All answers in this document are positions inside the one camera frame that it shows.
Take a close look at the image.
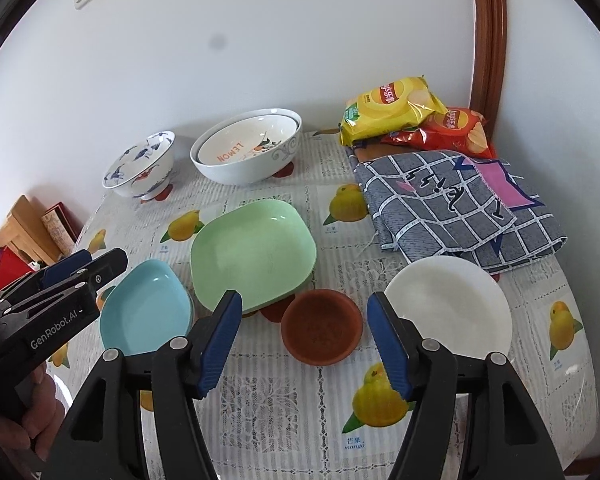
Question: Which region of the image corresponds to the light wooden furniture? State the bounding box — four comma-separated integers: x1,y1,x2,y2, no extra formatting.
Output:
0,195,61,266

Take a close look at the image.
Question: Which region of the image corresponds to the white bowl with orange print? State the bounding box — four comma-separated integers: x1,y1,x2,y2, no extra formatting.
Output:
197,115,301,166

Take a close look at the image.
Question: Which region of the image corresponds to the red paper bag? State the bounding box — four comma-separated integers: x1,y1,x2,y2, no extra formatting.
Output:
0,247,33,301

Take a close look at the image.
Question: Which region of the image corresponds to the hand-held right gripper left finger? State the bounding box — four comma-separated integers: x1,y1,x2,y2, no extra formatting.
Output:
40,290,243,480

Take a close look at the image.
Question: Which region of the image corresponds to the brown wooden door frame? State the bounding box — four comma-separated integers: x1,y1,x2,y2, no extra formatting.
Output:
469,0,508,148

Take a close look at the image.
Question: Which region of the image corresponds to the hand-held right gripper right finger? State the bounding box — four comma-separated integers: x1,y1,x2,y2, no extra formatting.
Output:
366,291,566,480

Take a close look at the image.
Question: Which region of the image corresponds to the light blue square plate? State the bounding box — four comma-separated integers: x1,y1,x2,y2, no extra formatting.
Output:
99,259,195,356

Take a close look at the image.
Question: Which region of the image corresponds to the grey checked folded cloth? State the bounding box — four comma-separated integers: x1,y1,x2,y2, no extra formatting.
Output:
354,150,567,273

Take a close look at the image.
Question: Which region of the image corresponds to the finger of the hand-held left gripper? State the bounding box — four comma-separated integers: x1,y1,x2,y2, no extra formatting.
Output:
2,250,93,303
0,248,128,313

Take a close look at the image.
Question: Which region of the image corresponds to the blue and white patterned bowl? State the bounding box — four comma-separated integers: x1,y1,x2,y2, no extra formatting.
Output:
102,131,176,201

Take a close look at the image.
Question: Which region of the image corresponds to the person's left hand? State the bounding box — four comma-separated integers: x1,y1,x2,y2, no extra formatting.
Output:
0,360,73,461

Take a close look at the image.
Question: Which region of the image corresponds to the brown clay dish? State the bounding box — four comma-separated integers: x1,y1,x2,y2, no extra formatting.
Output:
281,289,364,365

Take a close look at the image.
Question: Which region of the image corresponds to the fruit print tablecloth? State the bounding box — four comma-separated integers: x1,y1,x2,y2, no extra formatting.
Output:
45,130,600,480

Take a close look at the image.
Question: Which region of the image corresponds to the large white bowl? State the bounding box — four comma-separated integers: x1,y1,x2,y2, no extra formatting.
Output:
190,108,303,185

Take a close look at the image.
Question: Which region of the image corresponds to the red chips bag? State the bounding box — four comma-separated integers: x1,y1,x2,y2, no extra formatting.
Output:
380,107,496,160

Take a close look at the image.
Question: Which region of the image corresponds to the red and beige box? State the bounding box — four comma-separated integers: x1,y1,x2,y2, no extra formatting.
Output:
41,202,81,256

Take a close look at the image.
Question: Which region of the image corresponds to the yellow chips bag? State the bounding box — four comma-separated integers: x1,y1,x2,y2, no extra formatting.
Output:
339,76,448,147

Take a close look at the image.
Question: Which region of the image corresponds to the white round plate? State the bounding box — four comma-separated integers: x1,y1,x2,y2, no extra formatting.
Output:
384,256,512,359

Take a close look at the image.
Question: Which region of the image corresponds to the green square plate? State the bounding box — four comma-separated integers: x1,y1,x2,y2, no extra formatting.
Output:
190,199,317,313

